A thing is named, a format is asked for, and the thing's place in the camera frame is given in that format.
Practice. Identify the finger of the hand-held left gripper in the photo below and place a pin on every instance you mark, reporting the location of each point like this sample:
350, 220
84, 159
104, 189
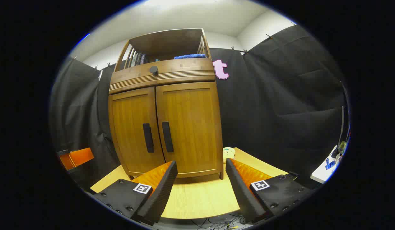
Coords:
78, 157

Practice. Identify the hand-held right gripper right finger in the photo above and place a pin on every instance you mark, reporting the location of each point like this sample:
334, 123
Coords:
242, 195

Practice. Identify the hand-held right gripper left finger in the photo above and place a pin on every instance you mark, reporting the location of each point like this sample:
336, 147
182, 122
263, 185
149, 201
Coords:
159, 195

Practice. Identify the wooden shoe cabinet door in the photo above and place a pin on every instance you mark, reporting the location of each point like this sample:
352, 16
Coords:
191, 121
130, 127

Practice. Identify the wooden double-door shoe cabinet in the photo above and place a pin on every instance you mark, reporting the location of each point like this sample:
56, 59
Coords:
165, 41

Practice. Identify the wooden cabinet drawer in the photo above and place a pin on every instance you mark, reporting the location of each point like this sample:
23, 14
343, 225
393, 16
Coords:
184, 72

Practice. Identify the cream plush toy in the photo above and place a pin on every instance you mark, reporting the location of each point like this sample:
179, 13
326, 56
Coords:
228, 154

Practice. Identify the white table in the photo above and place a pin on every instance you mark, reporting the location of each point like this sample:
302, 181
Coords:
322, 174

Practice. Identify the small blue object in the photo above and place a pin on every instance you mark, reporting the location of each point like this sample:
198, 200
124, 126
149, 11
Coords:
330, 164

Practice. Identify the black backdrop cloth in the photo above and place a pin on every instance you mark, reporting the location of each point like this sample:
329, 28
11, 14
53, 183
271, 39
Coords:
280, 95

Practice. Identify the row of dark books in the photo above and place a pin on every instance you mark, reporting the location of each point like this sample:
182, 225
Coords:
138, 59

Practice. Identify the black round drawer knob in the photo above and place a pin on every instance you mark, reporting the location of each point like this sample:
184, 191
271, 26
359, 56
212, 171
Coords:
153, 70

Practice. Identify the blue folded towel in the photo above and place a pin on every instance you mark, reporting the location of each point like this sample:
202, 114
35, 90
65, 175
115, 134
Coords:
189, 56

